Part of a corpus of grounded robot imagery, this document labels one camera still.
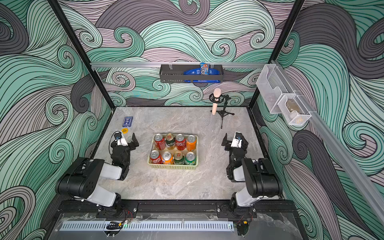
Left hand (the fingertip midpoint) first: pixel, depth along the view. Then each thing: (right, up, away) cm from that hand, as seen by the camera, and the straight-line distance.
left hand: (125, 134), depth 88 cm
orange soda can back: (+40, -5, 0) cm, 40 cm away
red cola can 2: (+33, -5, 0) cm, 34 cm away
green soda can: (+39, -13, -7) cm, 42 cm away
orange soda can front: (+26, -13, -7) cm, 30 cm away
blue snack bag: (+44, +39, +4) cm, 59 cm away
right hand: (+67, -1, -1) cm, 67 cm away
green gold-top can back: (+27, -4, +1) cm, 27 cm away
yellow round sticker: (-8, +1, +18) cm, 20 cm away
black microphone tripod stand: (+60, +21, +7) cm, 64 cm away
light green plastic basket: (+30, -18, -4) cm, 35 cm away
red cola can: (+21, -4, 0) cm, 21 cm away
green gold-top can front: (+33, -12, -7) cm, 36 cm away
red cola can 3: (+20, -12, -7) cm, 24 cm away
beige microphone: (+56, +25, +3) cm, 61 cm away
